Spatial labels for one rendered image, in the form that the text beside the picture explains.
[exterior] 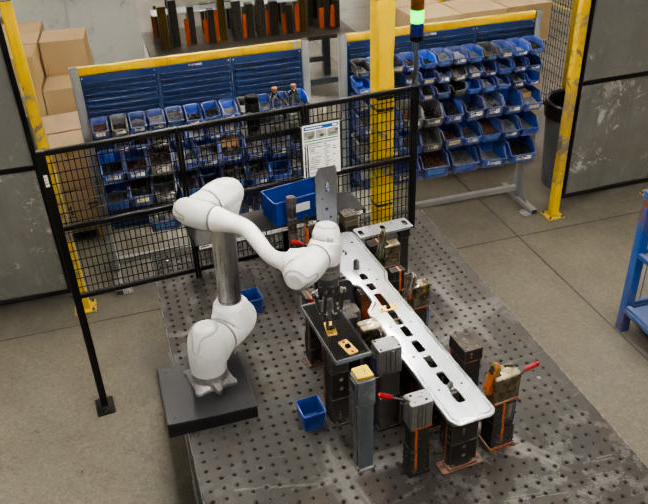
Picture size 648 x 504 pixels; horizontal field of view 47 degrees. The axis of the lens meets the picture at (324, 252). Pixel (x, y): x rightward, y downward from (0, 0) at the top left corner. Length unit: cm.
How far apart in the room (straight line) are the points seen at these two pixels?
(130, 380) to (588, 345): 271
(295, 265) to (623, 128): 402
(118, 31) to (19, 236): 488
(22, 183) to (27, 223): 27
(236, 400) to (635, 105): 396
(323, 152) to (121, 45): 584
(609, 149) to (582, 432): 327
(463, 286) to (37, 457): 236
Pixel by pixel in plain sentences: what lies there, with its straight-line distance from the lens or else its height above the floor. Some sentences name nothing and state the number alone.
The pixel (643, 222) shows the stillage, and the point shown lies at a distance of 452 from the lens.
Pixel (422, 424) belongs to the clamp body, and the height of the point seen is 96.
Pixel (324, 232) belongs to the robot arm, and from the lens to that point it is 254.
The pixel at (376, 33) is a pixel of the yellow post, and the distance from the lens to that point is 386.
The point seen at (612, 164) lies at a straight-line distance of 616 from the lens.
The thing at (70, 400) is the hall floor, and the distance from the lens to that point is 453.
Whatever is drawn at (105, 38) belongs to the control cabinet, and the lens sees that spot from 945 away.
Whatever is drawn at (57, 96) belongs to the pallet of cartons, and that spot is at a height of 68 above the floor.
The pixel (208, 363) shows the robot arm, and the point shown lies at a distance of 313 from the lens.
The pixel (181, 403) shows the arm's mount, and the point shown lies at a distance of 318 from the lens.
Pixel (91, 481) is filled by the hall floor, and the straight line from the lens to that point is 406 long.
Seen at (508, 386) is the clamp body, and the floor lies 101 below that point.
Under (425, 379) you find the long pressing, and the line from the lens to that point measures 286.
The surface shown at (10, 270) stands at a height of 38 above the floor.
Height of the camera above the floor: 290
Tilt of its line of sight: 32 degrees down
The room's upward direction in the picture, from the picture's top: 2 degrees counter-clockwise
